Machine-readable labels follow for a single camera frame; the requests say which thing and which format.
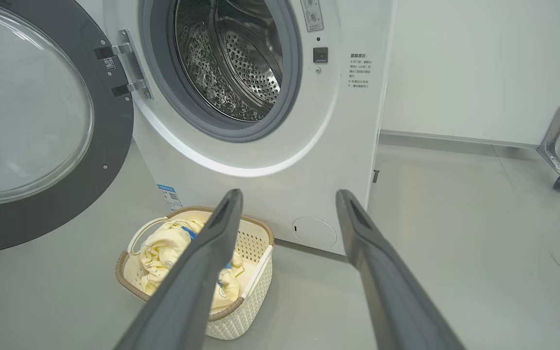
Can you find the grey warning sticker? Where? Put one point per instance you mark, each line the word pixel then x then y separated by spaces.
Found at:
pixel 312 14

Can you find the black round washing machine door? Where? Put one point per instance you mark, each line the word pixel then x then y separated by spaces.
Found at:
pixel 114 146

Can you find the round filter cover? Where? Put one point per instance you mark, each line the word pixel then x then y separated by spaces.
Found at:
pixel 315 232

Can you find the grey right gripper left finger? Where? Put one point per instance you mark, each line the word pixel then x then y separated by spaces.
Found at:
pixel 183 301

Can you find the black door lock socket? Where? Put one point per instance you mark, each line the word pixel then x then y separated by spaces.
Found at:
pixel 320 55

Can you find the white Hisense washing machine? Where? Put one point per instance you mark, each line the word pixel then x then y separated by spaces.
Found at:
pixel 348 146

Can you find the blue energy label sticker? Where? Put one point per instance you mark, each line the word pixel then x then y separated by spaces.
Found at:
pixel 168 195

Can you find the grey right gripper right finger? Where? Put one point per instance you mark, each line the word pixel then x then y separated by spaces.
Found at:
pixel 396 301

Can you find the white wheeled partition panel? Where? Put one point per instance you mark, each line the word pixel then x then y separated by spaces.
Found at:
pixel 455 73

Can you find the metal partition foot with caster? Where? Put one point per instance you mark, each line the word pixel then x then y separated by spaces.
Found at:
pixel 552 141

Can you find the cream perforated laundry basket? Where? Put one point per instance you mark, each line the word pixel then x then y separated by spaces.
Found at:
pixel 241 321

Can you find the steel washing machine drum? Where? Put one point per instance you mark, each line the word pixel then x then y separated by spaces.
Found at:
pixel 251 63

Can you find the metal door hinge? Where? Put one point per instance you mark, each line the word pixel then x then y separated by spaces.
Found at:
pixel 136 63

